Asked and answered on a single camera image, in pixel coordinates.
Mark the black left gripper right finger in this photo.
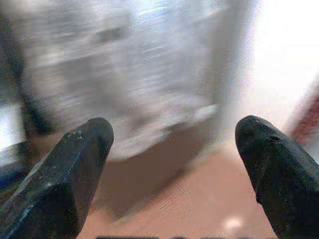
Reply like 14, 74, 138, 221
234, 115, 319, 239

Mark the red patterned cloth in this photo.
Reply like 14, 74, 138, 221
288, 81, 319, 151

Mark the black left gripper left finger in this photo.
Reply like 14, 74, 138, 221
0, 117, 115, 239

